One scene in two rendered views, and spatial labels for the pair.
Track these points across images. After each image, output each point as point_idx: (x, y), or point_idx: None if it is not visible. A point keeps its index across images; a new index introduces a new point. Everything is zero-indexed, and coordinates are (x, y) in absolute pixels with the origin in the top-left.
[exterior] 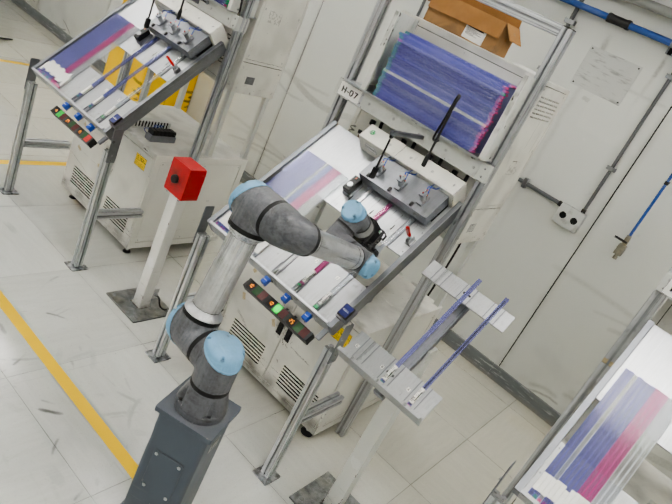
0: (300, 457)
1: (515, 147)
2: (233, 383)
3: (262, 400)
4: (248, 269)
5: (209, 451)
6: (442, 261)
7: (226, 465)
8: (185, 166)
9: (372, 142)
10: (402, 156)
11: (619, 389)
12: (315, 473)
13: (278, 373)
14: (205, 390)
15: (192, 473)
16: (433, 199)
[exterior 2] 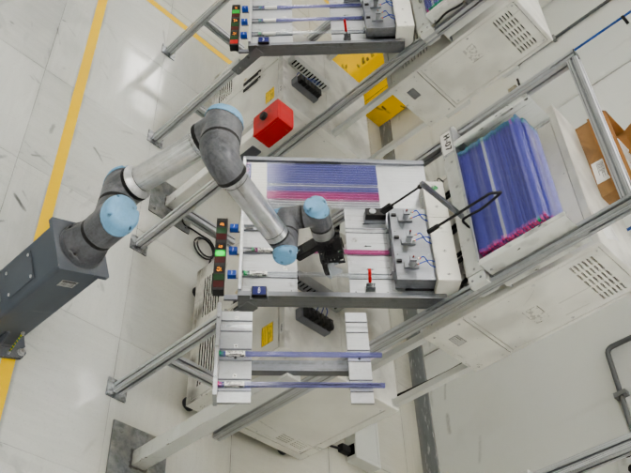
0: (159, 411)
1: (542, 290)
2: (173, 317)
3: None
4: None
5: (59, 284)
6: (394, 338)
7: (94, 353)
8: (277, 111)
9: (424, 194)
10: (435, 221)
11: None
12: (156, 432)
13: None
14: (85, 230)
15: (35, 287)
16: (421, 271)
